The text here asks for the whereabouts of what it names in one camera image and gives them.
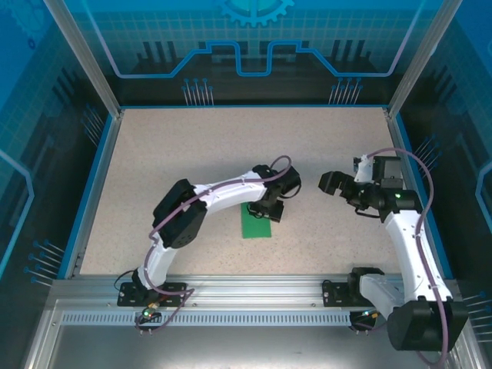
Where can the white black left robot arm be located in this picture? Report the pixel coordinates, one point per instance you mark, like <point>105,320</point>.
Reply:
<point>180,219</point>

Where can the green paper sheet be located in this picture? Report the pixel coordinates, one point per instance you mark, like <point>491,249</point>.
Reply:
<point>255,228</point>

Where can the grey metal sheet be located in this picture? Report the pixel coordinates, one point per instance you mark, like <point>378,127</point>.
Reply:
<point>230,346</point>

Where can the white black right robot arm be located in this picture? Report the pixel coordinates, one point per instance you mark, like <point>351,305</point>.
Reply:
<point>415,253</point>

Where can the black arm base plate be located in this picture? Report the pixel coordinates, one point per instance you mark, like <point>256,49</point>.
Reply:
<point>334,294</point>
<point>130,296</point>

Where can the aluminium mounting rail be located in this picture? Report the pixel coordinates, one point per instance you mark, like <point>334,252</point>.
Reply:
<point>250,292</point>

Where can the blue printed gear panel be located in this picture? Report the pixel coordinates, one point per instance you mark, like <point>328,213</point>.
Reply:
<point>246,38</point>

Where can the aluminium frame post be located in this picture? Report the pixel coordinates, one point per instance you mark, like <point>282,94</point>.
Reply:
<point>88,61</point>
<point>420,61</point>

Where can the blue table edge strip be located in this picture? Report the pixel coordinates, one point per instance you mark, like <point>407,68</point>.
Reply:
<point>95,173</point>
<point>415,175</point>

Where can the blue printed side panel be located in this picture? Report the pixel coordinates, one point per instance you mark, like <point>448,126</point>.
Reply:
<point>461,115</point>
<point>30,115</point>

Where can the aluminium front frame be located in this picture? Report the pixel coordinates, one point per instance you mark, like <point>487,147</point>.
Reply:
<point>50,334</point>

